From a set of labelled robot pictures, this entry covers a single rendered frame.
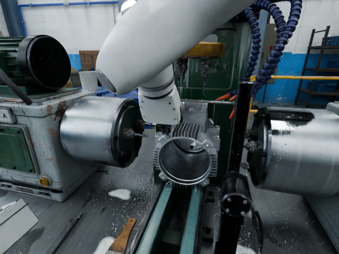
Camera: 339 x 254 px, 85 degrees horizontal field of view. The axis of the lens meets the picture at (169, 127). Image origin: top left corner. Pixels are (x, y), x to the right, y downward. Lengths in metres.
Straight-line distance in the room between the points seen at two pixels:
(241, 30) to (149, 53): 0.57
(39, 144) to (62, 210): 0.24
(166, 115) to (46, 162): 0.47
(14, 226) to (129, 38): 0.33
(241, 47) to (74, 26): 6.20
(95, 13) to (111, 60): 6.18
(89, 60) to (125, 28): 6.04
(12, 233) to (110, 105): 0.39
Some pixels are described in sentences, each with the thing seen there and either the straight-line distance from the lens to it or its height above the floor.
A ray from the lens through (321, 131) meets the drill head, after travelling 0.57.
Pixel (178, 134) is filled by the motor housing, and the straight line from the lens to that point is 0.51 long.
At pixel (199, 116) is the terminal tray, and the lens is 0.57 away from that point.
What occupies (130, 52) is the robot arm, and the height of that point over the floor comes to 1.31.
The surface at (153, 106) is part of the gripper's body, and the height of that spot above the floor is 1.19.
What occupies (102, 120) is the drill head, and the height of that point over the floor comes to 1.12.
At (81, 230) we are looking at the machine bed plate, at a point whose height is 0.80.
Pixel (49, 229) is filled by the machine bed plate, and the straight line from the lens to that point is 0.76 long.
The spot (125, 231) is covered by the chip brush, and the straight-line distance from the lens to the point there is 0.66.
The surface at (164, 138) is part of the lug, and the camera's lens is 0.53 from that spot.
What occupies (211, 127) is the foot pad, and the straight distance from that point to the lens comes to 0.64.
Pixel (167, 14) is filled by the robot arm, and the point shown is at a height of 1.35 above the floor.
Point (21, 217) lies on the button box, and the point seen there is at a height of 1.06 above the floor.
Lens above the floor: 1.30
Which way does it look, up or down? 21 degrees down
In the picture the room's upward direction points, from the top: straight up
